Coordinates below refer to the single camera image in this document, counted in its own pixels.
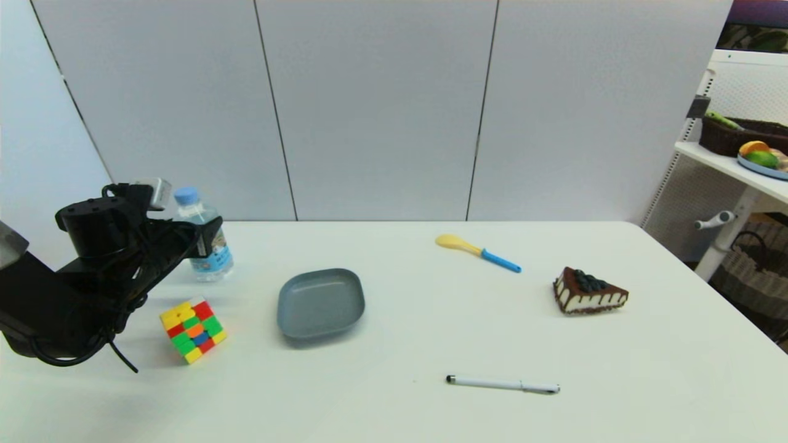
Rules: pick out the grey square plate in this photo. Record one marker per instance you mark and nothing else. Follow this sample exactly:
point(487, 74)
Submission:
point(320, 303)

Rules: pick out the light blue plate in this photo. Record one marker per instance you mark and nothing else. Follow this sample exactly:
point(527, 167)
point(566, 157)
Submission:
point(763, 170)

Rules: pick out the dark wicker basket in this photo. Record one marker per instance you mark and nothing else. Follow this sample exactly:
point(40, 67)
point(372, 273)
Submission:
point(720, 140)

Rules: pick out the dark screen with green picture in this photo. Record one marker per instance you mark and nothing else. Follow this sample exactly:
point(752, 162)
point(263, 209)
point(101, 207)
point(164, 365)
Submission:
point(757, 38)

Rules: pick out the white pen with black tip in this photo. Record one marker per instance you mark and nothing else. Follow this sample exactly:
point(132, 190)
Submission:
point(492, 383)

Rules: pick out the green fruit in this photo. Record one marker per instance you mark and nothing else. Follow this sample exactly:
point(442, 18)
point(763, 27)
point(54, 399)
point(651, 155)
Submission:
point(763, 159)

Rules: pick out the multicoloured puzzle cube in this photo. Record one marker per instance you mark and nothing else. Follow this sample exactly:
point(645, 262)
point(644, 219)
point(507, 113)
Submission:
point(193, 331)

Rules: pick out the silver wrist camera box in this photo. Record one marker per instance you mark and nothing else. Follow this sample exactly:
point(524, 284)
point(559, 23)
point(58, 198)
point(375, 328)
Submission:
point(155, 192)

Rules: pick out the chocolate cake slice with blueberries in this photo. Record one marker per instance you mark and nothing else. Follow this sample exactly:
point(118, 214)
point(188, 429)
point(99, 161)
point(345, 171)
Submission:
point(586, 298)

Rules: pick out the white shelf rack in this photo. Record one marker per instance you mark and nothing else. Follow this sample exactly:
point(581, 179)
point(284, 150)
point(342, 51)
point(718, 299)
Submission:
point(739, 177)

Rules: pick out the clear soda water bottle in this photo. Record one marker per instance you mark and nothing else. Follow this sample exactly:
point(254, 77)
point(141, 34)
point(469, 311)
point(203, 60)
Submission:
point(213, 261)

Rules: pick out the green vegetable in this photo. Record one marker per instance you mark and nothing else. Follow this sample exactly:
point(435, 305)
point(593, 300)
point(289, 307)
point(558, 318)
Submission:
point(720, 119)

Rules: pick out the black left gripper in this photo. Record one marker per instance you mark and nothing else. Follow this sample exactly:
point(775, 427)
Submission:
point(169, 246)

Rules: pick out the orange fruit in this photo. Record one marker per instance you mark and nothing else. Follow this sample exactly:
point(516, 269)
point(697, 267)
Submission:
point(753, 147)

